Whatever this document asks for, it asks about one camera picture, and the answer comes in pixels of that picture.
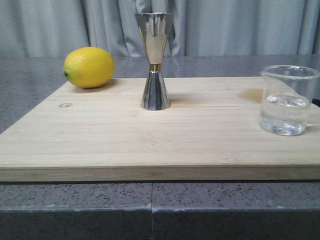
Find steel double jigger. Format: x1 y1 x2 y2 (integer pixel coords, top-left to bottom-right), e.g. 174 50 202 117
135 12 173 111

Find clear glass beaker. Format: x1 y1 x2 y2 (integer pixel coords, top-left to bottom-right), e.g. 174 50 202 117
259 65 320 136

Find light wooden cutting board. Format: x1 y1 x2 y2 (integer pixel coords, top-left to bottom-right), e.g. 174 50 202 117
0 76 320 182

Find yellow lemon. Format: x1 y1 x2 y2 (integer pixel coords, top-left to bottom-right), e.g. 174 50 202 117
63 46 116 89

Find grey curtain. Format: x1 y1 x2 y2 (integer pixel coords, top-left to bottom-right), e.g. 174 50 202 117
0 0 320 57

